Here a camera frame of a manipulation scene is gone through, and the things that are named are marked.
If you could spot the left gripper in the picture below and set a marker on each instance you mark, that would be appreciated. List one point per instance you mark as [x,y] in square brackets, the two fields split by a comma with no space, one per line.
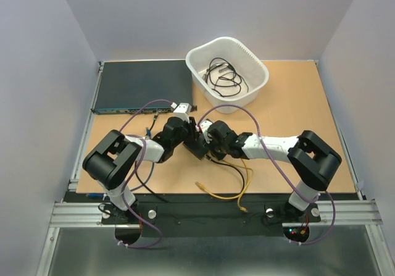
[194,136]

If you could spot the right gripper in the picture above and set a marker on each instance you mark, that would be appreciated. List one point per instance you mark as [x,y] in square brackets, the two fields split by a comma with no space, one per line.
[216,155]

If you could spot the small black network switch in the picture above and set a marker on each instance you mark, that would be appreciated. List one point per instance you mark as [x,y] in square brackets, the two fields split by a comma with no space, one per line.
[198,147]

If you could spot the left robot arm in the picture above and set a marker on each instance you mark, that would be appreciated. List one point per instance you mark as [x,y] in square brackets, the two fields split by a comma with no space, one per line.
[110,161]

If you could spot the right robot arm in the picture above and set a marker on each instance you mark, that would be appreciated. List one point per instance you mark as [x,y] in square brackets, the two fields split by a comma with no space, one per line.
[313,159]

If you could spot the white plastic tub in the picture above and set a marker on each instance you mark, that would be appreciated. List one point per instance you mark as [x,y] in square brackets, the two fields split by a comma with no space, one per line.
[227,73]

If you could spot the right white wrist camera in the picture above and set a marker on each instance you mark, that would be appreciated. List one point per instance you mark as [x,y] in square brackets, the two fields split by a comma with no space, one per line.
[204,126]

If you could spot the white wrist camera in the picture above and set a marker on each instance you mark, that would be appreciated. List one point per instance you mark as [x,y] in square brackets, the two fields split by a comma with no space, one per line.
[204,126]
[181,111]

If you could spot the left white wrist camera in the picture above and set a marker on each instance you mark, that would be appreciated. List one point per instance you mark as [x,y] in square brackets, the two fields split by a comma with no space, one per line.
[181,111]

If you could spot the large teal rack switch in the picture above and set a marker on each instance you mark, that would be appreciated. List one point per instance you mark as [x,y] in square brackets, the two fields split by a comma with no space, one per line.
[126,86]

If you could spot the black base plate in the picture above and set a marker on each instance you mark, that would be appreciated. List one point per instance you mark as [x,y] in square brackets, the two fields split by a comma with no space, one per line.
[199,215]

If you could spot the aluminium rail frame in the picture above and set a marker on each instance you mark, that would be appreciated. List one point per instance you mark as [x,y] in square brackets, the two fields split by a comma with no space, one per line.
[86,247]

